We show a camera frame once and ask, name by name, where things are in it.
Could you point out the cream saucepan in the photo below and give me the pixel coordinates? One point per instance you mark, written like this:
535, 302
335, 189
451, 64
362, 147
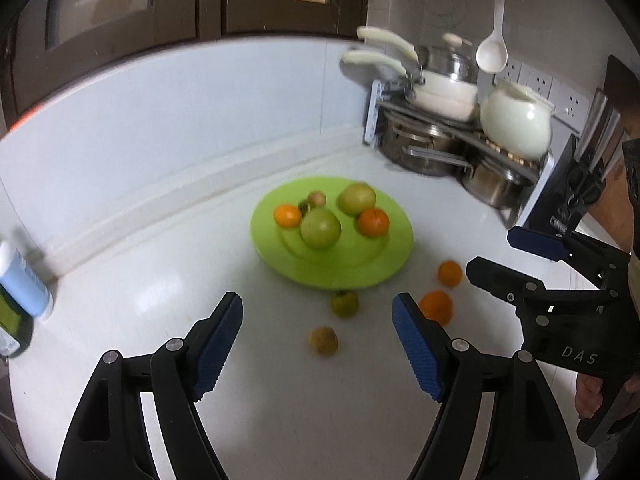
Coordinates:
445, 97

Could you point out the orange tangerine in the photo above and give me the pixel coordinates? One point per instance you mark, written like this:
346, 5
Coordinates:
450, 273
373, 222
437, 305
287, 215

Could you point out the small brown fruit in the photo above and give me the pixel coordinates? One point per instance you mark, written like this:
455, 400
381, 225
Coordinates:
324, 341
317, 198

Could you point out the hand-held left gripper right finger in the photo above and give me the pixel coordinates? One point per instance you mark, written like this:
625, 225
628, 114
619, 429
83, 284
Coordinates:
417, 350

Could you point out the green tangerine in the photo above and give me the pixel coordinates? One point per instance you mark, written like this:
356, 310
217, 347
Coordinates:
345, 303

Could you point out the white ladle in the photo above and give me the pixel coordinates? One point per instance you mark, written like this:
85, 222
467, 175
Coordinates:
492, 52

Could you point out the white ceramic pot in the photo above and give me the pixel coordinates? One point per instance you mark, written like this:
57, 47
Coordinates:
517, 122

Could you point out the small steel pot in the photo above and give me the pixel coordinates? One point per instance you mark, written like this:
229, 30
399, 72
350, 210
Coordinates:
492, 185

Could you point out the white wall socket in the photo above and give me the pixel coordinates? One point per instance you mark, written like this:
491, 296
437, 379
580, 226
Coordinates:
570, 102
517, 71
540, 82

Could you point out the wide steel pot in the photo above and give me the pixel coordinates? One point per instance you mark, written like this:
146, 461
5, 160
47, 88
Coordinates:
415, 147

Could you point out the metal pot shelf rack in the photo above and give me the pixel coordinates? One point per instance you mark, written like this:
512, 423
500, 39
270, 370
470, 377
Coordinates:
372, 110

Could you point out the black knife block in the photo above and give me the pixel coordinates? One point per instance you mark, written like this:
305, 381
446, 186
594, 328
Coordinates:
555, 185

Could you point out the green plate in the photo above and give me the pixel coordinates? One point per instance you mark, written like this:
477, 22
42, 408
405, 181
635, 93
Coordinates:
350, 266

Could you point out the green apple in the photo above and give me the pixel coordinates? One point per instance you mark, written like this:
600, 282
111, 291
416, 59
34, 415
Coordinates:
320, 228

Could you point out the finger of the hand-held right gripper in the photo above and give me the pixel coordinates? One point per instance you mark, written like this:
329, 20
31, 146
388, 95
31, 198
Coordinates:
500, 280
535, 243

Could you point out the person's right hand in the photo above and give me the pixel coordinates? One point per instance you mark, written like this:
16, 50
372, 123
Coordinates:
587, 395

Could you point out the black kitchen scissors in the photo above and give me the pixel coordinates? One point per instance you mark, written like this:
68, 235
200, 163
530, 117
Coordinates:
582, 187

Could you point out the wooden cutting board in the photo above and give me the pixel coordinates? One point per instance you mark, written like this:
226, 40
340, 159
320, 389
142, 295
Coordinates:
620, 80

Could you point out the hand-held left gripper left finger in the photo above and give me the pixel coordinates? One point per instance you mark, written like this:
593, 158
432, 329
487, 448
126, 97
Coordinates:
220, 345

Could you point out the yellow-green apple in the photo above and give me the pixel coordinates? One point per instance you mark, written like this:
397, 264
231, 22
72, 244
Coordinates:
358, 198

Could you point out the white pump bottle blue label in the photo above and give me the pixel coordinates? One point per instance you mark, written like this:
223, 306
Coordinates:
22, 280

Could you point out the green dish soap bottle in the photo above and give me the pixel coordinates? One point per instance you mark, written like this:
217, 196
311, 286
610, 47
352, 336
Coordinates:
12, 325

